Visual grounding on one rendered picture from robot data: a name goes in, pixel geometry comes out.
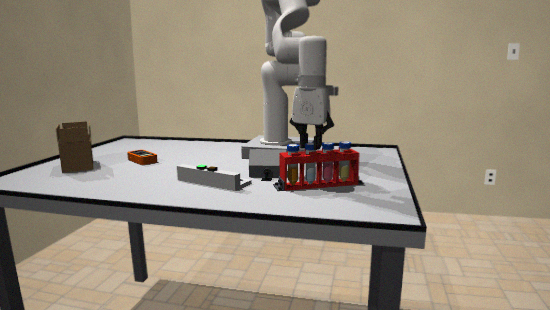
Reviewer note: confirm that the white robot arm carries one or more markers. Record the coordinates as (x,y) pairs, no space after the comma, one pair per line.
(303,63)

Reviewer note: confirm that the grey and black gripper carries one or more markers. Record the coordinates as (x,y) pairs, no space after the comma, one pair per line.
(307,109)

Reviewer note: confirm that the red tube rack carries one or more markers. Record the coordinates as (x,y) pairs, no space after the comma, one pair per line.
(319,157)

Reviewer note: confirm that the brown cardboard box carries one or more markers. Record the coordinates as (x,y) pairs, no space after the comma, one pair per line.
(75,151)

